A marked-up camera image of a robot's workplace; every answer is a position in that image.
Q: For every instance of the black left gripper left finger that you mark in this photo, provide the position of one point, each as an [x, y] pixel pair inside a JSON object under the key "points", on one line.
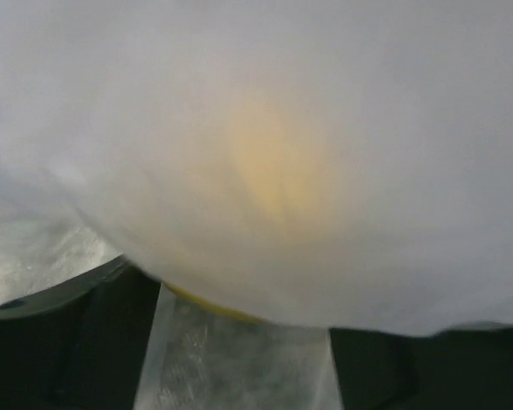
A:
{"points": [[80, 344]]}

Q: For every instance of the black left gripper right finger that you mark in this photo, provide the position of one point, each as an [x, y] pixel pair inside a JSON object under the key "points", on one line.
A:
{"points": [[451, 370]]}

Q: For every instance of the yellow lemon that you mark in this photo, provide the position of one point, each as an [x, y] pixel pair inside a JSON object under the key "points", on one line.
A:
{"points": [[253, 207]]}

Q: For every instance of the clear plastic bag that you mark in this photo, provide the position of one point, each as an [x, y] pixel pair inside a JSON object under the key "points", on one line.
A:
{"points": [[416, 98]]}

